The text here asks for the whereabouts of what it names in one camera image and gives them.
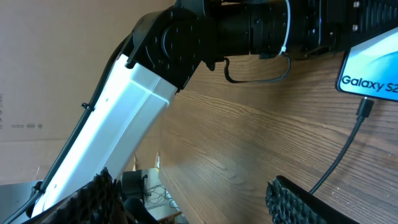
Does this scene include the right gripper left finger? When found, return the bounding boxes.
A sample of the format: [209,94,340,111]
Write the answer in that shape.
[24,169,136,224]

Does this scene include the cluttered background desk items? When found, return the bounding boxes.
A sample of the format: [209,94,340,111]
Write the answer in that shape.
[121,154,190,224]

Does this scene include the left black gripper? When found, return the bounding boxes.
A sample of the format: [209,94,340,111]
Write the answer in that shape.
[306,0,397,58]

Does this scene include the black USB charging cable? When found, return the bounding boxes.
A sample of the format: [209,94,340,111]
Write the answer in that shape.
[309,96,375,195]

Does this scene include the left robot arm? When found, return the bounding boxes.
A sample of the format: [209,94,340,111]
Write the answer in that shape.
[23,0,397,223]

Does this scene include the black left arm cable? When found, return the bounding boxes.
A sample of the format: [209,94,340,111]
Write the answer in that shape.
[0,34,134,224]

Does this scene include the Galaxy smartphone blue screen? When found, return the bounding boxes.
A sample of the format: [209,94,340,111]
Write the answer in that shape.
[336,28,398,101]

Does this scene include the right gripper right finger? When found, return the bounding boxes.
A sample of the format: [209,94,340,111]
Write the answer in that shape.
[265,175,359,224]

